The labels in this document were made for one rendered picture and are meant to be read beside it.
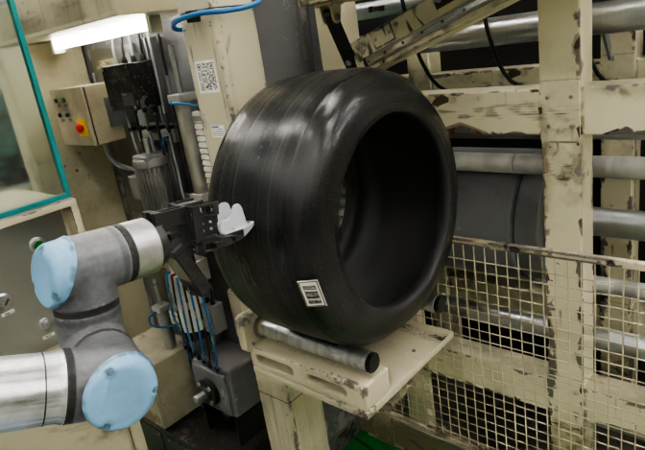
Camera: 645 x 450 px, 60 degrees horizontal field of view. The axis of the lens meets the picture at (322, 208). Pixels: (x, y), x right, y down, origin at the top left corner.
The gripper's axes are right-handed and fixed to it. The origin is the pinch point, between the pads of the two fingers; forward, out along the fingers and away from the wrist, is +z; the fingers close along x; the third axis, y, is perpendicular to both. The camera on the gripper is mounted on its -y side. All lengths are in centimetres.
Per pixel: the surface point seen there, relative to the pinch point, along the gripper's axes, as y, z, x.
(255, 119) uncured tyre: 19.0, 9.9, 6.0
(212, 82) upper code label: 26.9, 19.0, 30.0
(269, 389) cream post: -58, 29, 33
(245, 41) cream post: 36, 26, 25
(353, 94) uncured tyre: 22.4, 20.1, -10.7
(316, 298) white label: -13.3, 5.0, -11.1
